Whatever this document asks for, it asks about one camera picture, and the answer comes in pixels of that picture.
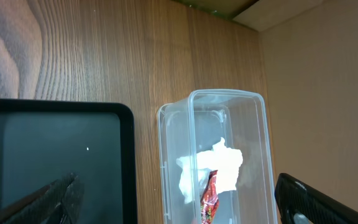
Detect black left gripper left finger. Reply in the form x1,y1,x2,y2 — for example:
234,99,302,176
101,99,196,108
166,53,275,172
0,173,85,224

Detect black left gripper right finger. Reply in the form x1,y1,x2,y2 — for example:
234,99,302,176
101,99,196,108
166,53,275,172
275,173,358,224

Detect red snack wrapper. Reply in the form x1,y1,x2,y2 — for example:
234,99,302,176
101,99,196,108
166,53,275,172
200,170,219,224

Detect white napkin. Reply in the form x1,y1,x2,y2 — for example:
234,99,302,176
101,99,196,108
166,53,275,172
176,138,243,204

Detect black tray bin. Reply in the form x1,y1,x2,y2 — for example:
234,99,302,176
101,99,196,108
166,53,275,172
0,99,138,223

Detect clear plastic bin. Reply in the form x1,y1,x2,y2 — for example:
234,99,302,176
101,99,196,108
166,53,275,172
157,89,277,223

